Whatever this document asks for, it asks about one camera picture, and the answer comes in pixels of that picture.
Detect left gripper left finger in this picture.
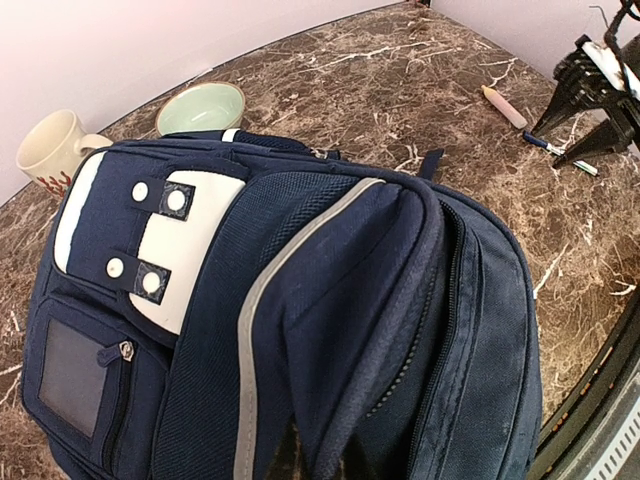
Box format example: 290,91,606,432
266,420,305,480

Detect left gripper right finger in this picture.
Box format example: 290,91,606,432
334,436,368,480

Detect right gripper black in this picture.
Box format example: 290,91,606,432
532,35,639,168

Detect navy blue student backpack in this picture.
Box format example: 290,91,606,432
22,130,542,479

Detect blue capped thin pen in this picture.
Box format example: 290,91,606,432
522,131,599,177

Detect light green ceramic bowl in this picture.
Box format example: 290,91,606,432
155,82,246,136

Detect cream ceramic mug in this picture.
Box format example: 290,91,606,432
16,110,112,198

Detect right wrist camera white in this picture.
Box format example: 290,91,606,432
581,41,640,100

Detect white slotted cable duct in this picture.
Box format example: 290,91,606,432
586,410,639,480

